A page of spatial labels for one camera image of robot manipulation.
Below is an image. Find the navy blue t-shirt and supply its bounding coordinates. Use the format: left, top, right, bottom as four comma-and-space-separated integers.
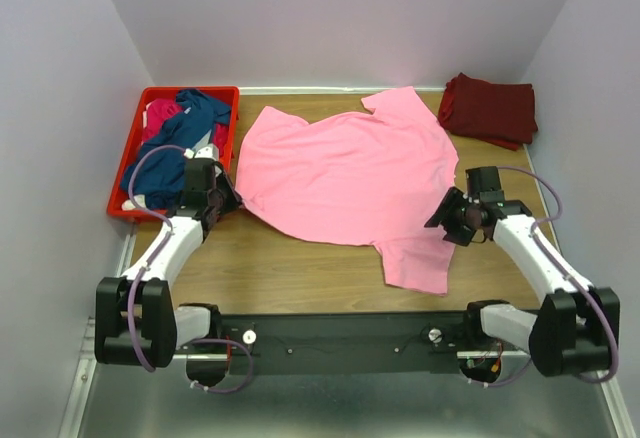
119, 88, 235, 210

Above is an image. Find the magenta t-shirt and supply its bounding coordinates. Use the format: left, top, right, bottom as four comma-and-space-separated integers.
141, 98, 229, 157

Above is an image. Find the red plastic bin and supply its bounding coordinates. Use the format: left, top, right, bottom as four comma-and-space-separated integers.
107, 86, 240, 221

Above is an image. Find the pink t-shirt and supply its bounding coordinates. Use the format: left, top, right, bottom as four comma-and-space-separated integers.
236, 87, 458, 295

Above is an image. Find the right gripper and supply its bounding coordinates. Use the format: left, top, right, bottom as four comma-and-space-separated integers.
424, 186, 479, 247

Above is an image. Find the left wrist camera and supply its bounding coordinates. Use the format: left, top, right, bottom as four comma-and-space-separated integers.
183, 144, 219, 161

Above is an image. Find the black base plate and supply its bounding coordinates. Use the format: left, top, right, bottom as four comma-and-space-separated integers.
172, 311, 531, 377

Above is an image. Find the white garment piece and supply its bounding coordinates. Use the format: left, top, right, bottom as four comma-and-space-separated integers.
121, 195, 146, 211

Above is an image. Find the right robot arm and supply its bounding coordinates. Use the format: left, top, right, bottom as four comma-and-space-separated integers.
426, 166, 620, 384

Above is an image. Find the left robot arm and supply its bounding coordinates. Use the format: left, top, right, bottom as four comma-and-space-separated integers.
94, 158, 242, 372

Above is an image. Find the folded dark red t-shirt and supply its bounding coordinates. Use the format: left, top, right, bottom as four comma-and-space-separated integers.
437, 73, 538, 151

